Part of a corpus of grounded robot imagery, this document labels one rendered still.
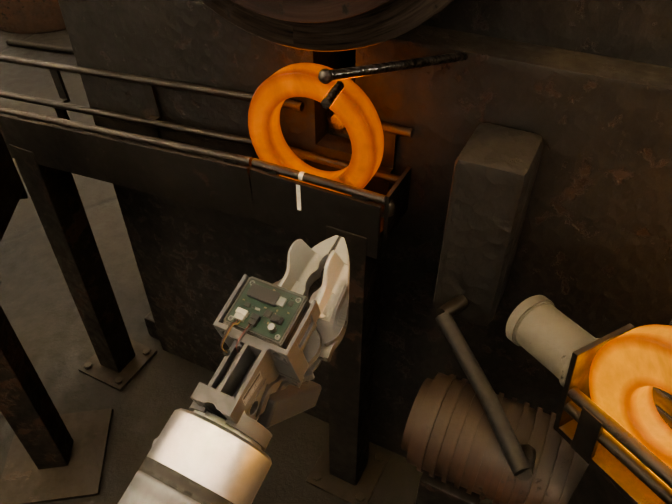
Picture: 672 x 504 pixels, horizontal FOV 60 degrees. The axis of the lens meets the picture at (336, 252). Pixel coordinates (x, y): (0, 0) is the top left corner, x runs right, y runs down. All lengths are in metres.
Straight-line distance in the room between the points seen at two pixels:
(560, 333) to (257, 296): 0.30
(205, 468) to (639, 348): 0.36
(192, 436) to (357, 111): 0.41
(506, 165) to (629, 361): 0.23
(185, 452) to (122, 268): 1.35
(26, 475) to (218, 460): 0.98
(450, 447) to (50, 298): 1.28
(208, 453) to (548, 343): 0.34
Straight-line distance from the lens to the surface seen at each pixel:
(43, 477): 1.40
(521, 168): 0.64
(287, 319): 0.48
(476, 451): 0.73
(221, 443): 0.46
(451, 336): 0.72
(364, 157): 0.73
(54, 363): 1.59
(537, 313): 0.63
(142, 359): 1.51
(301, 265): 0.56
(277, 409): 0.52
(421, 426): 0.74
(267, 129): 0.78
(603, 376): 0.59
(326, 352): 0.53
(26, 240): 2.00
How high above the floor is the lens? 1.13
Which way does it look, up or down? 41 degrees down
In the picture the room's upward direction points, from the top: straight up
